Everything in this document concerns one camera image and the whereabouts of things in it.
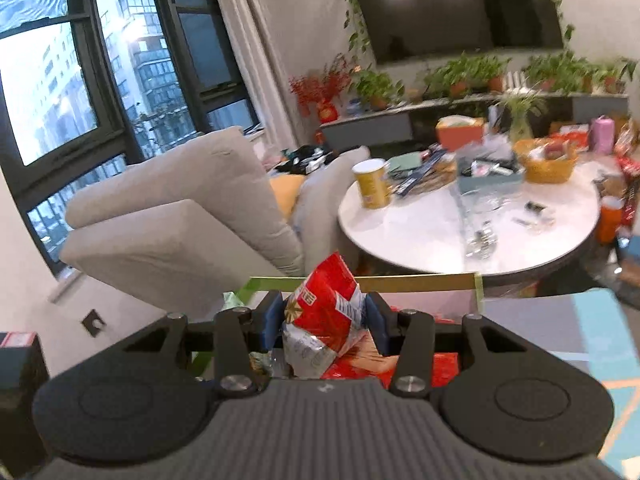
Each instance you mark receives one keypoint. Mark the yellow cushion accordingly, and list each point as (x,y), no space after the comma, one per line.
(286,195)

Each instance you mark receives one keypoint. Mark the vase with green grass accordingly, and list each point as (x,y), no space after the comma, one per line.
(520,115)

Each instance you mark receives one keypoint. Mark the red berry plant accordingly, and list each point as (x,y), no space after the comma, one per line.
(320,85)

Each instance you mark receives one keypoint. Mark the orange bottle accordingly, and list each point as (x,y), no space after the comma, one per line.
(610,220)

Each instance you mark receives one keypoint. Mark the yellow woven basket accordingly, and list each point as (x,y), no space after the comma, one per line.
(547,165)

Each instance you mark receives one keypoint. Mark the black framed window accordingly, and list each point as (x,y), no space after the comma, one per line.
(75,85)

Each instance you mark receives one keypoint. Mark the orange box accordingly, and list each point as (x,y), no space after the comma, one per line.
(460,135)

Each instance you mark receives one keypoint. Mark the pink bottle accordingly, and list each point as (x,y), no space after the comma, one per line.
(602,135)

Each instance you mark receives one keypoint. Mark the yellow snack can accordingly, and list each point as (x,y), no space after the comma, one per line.
(372,185)

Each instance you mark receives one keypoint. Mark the dark television cabinet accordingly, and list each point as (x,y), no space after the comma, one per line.
(390,127)

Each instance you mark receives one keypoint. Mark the round white table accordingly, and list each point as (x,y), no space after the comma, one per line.
(425,235)

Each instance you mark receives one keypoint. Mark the blue flat packet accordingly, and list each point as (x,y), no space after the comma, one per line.
(425,172)

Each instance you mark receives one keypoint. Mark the green white cardboard box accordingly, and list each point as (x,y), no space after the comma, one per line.
(425,282)

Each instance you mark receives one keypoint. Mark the black wall socket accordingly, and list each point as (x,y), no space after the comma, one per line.
(93,322)

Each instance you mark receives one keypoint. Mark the black wall television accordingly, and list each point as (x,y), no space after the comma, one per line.
(460,5)

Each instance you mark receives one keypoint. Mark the hanging green vine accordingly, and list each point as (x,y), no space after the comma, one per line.
(352,10)
(560,5)

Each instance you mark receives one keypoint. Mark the white curtain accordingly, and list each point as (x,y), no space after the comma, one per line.
(255,45)

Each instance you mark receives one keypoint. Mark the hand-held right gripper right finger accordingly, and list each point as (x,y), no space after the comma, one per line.
(380,322)

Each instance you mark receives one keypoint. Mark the clear glass vase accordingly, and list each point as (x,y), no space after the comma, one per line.
(480,225)

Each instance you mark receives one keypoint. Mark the grey fabric sofa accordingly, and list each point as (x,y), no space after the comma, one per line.
(190,210)

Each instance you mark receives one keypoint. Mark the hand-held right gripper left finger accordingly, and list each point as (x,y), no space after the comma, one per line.
(274,320)

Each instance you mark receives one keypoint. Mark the teal box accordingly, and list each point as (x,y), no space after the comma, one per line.
(490,172)

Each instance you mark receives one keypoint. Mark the red white snack packet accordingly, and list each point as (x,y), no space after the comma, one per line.
(325,315)

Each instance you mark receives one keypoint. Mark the black box red label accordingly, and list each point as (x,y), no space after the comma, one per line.
(20,385)

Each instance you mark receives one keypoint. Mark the green potted plant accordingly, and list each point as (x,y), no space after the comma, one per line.
(470,72)
(377,87)
(617,75)
(555,72)

